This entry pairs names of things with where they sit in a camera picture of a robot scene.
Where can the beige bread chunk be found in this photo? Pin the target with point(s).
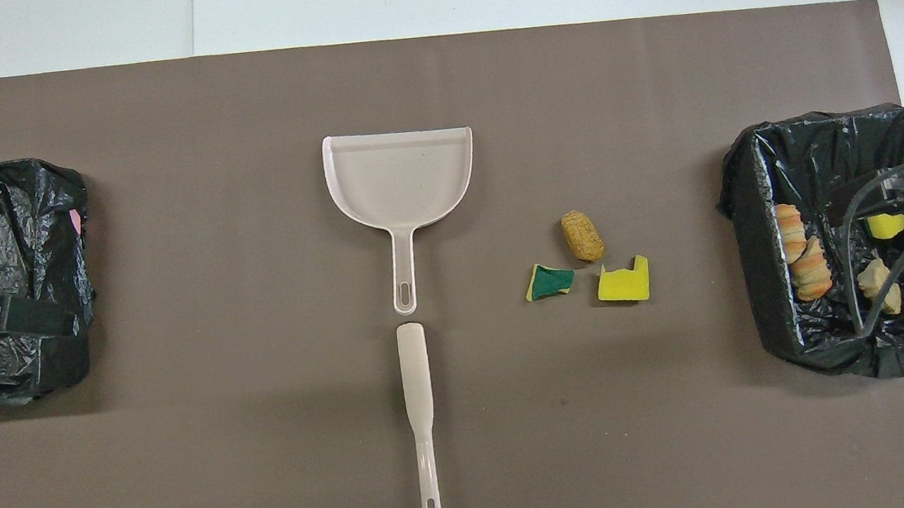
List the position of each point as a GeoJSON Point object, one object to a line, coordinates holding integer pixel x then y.
{"type": "Point", "coordinates": [876, 279]}

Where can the beige hand brush black bristles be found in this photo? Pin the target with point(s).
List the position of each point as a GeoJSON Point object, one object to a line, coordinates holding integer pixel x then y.
{"type": "Point", "coordinates": [415, 374]}

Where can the beige plastic dustpan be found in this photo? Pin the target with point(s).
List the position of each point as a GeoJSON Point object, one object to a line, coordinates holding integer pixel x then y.
{"type": "Point", "coordinates": [399, 176]}

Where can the brown table mat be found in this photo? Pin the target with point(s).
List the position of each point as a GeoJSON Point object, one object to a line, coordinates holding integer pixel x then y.
{"type": "Point", "coordinates": [270, 429]}

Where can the yellow notched sponge piece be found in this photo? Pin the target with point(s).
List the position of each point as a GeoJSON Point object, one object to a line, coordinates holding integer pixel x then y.
{"type": "Point", "coordinates": [621, 283]}

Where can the green and yellow sponge piece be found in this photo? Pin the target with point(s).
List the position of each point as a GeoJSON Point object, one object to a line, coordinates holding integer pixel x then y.
{"type": "Point", "coordinates": [550, 282]}

